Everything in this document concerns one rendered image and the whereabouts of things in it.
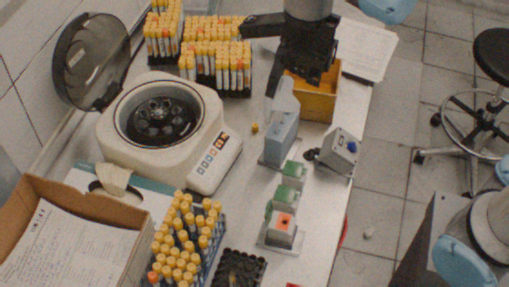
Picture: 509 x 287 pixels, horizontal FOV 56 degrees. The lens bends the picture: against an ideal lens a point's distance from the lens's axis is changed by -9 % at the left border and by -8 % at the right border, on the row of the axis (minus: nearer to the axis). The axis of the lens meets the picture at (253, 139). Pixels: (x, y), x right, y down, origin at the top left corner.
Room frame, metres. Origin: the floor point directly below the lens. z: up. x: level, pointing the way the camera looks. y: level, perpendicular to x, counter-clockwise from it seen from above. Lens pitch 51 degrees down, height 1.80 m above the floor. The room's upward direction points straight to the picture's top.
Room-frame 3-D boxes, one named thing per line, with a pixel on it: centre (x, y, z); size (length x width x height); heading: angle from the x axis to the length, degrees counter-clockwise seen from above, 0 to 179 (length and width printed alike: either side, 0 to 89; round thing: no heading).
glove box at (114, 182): (0.57, 0.28, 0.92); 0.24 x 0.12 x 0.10; 73
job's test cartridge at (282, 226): (0.50, -0.05, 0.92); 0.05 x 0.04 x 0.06; 74
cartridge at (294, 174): (0.63, -0.08, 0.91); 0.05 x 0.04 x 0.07; 73
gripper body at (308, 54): (0.64, -0.08, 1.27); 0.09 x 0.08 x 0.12; 62
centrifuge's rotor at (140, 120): (0.74, 0.20, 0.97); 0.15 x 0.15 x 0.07
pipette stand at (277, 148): (0.73, -0.06, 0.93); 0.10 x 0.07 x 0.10; 155
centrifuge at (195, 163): (0.73, 0.19, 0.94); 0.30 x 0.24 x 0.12; 64
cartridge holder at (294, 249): (0.50, -0.06, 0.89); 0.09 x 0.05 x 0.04; 74
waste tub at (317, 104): (0.88, -0.14, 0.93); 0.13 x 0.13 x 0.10; 78
